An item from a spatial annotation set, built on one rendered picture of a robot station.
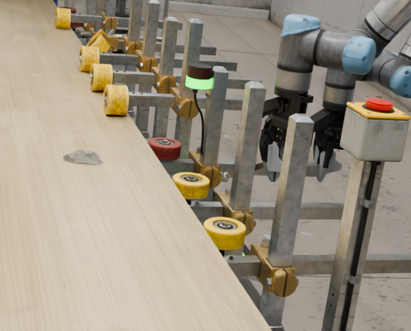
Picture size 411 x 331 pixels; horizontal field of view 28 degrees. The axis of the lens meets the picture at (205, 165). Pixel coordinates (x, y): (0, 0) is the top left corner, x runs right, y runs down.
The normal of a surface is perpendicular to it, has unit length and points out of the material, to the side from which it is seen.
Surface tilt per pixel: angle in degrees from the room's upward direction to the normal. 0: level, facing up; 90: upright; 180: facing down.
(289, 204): 90
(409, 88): 90
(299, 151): 90
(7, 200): 0
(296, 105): 90
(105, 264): 0
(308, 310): 0
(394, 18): 102
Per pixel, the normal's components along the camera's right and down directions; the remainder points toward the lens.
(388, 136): 0.27, 0.33
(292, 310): 0.11, -0.94
